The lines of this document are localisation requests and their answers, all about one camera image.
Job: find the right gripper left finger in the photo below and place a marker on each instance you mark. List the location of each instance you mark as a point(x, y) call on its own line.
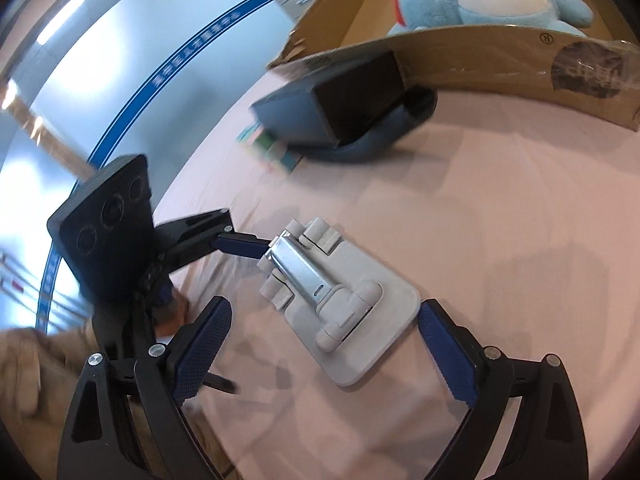
point(99, 440)

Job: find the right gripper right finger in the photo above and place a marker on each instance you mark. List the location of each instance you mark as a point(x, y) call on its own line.
point(547, 440)

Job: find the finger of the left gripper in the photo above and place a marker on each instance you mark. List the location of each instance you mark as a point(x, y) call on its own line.
point(241, 245)
point(190, 238)

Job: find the grey folding phone stand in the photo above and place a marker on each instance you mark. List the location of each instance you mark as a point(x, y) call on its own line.
point(345, 307)

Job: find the black rectangular box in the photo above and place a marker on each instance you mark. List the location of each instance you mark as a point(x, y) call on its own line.
point(335, 105)

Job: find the black curved stand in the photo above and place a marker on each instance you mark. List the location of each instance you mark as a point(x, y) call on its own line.
point(415, 107)

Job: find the pastel colour puzzle cube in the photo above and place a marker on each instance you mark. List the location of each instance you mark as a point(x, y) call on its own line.
point(271, 152)

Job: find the left brown jacket forearm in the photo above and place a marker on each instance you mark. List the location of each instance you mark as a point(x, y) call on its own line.
point(39, 374)

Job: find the left hand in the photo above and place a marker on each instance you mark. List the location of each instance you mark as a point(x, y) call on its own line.
point(170, 318)

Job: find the brown cardboard box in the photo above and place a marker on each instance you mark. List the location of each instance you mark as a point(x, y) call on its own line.
point(597, 74)

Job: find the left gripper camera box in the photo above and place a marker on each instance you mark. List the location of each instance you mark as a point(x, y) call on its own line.
point(105, 232)

